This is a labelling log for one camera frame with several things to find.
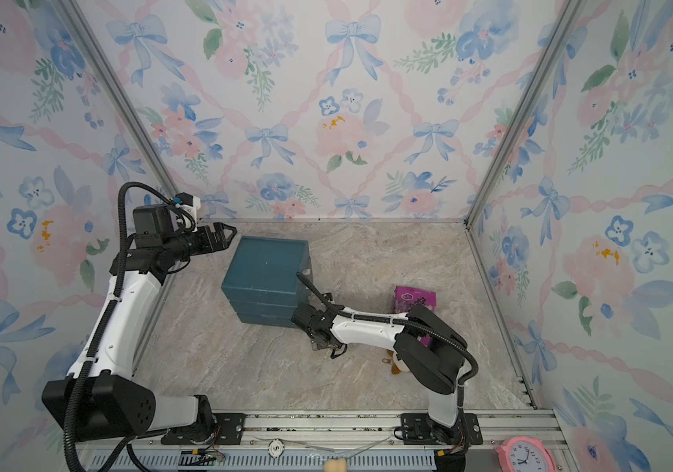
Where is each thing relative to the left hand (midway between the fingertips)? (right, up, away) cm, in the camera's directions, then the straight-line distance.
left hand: (223, 230), depth 77 cm
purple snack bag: (+51, -20, +15) cm, 57 cm away
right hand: (+29, -31, +12) cm, 44 cm away
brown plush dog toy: (+46, -39, +7) cm, 61 cm away
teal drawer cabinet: (+10, -14, 0) cm, 17 cm away
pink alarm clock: (+74, -53, -8) cm, 92 cm away
